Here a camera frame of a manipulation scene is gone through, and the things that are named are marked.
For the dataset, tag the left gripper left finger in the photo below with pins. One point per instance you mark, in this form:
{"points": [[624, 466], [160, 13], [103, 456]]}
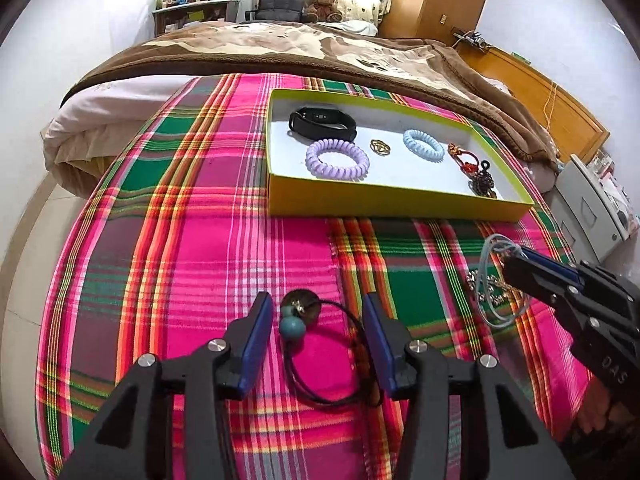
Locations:
{"points": [[130, 437]]}

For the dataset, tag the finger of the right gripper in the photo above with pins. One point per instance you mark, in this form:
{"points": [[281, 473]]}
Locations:
{"points": [[542, 276], [569, 307]]}

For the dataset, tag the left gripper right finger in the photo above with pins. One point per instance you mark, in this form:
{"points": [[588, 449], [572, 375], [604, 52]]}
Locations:
{"points": [[470, 409]]}

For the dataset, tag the black cord teal bead tie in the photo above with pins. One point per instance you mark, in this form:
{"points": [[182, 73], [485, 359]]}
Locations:
{"points": [[300, 310]]}

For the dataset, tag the silver chain hair clip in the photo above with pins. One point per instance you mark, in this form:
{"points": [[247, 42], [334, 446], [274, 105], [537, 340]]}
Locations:
{"points": [[495, 292]]}

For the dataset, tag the right hand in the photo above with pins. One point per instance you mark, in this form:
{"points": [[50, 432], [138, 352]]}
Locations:
{"points": [[598, 408]]}

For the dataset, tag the grey bedside drawer cabinet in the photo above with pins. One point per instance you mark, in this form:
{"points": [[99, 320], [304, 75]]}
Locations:
{"points": [[592, 211]]}

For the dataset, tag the pink green plaid cloth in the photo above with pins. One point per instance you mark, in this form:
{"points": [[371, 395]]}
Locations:
{"points": [[176, 242]]}

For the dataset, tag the wooden headboard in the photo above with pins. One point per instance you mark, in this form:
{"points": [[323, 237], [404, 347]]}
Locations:
{"points": [[573, 128]]}

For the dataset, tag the yellow-green shallow tray box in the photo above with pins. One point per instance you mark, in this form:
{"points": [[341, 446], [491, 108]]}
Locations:
{"points": [[399, 184]]}

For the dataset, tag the black fitness band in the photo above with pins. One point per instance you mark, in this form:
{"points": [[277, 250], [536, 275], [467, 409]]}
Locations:
{"points": [[319, 123]]}

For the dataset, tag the white bed sheet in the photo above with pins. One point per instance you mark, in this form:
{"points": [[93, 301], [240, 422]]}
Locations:
{"points": [[94, 125]]}

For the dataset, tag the brown patterned blanket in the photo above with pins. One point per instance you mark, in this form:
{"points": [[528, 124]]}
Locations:
{"points": [[422, 69]]}

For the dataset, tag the wooden desk with clutter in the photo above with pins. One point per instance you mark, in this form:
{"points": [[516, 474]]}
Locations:
{"points": [[170, 15]]}

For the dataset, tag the dark grey chair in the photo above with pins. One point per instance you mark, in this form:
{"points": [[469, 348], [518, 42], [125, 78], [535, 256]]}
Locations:
{"points": [[276, 11]]}

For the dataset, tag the brown teddy bear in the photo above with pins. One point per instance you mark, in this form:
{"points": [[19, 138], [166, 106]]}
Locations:
{"points": [[322, 11]]}

